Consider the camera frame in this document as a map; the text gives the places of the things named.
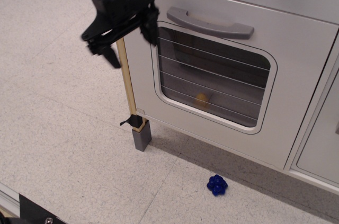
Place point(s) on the aluminium frame rail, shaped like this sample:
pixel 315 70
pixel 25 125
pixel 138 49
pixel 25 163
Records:
pixel 10 201

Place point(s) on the black base plate with screw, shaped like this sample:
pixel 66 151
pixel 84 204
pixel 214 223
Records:
pixel 33 213

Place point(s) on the grey cabinet foot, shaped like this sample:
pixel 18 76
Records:
pixel 142 138

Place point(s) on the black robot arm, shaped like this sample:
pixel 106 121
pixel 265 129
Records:
pixel 117 18

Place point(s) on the blue toy grape bunch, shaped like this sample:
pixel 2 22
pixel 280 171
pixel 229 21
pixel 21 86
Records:
pixel 217 185

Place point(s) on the black tape piece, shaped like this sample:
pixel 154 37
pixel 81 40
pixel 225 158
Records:
pixel 134 121

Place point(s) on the yellow toy corn piece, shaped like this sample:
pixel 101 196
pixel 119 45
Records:
pixel 201 100

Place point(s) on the white oven door with window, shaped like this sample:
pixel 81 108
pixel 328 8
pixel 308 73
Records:
pixel 227 75

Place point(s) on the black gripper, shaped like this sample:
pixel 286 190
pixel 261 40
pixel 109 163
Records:
pixel 117 18

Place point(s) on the white cabinet drawer door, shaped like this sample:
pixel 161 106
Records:
pixel 317 156

